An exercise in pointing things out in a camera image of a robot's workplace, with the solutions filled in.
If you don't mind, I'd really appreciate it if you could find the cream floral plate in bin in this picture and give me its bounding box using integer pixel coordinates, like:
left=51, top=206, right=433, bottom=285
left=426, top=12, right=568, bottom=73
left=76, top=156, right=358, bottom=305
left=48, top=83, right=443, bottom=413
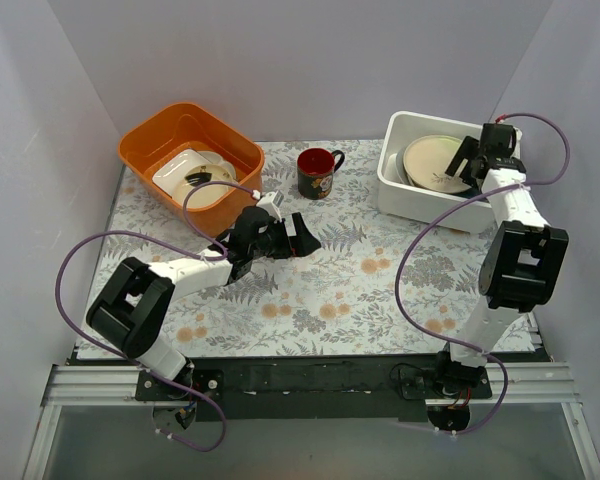
left=198, top=151, right=237, bottom=183

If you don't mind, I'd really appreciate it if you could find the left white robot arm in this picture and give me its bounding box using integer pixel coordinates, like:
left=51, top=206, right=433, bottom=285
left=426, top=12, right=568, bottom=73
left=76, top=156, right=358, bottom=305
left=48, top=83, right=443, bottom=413
left=86, top=206, right=321, bottom=400

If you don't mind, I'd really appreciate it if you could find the black and red mug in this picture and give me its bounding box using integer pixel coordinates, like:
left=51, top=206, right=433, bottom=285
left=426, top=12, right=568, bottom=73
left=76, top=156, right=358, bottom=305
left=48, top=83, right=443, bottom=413
left=296, top=148, right=346, bottom=200

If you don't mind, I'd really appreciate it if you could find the white square dish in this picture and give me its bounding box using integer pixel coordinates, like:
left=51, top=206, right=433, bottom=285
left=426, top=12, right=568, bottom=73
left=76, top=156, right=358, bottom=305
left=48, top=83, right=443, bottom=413
left=152, top=149, right=208, bottom=197

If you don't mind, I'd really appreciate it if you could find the orange plastic bin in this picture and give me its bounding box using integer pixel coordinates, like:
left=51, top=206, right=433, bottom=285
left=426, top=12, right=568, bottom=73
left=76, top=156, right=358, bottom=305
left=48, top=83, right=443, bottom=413
left=118, top=102, right=265, bottom=236

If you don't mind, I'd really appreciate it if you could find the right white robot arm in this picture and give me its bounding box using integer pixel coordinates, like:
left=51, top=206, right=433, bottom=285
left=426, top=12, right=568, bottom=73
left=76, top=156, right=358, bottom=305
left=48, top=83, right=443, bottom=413
left=432, top=121, right=569, bottom=398

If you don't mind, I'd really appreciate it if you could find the cream plate with black motif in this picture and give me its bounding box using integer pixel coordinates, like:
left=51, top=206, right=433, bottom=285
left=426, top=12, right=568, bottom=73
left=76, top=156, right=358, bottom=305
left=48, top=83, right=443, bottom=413
left=172, top=165, right=229, bottom=209

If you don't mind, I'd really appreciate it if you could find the white deep scalloped plate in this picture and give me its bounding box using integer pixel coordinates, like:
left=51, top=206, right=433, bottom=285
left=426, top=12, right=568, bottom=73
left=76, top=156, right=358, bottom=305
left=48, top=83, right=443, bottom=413
left=384, top=153, right=405, bottom=185

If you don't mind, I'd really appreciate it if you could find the cream and green floral plate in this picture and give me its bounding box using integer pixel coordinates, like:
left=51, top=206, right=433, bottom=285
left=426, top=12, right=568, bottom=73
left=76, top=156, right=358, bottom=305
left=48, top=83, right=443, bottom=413
left=396, top=135, right=470, bottom=195

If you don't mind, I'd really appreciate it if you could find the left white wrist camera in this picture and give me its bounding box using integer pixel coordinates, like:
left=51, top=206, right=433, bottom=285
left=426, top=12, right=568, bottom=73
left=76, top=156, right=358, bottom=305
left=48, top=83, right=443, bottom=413
left=256, top=191, right=284, bottom=221

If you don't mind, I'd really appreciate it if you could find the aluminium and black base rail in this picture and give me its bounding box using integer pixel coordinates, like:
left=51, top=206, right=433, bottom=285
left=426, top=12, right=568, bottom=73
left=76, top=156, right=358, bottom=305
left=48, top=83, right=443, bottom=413
left=22, top=164, right=600, bottom=480

